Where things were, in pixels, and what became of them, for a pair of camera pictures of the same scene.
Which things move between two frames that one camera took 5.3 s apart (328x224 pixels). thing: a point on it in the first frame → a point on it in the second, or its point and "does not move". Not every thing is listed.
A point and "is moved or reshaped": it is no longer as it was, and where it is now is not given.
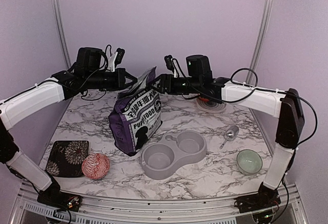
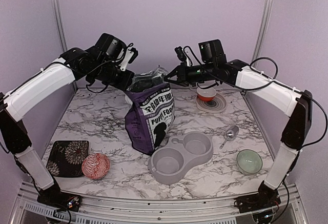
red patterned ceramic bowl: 96,165 does not move
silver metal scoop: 230,134 does not move
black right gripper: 160,87 → 184,75
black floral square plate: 66,158 does not move
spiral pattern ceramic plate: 211,107 does not move
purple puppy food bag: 137,117 is moved or reshaped
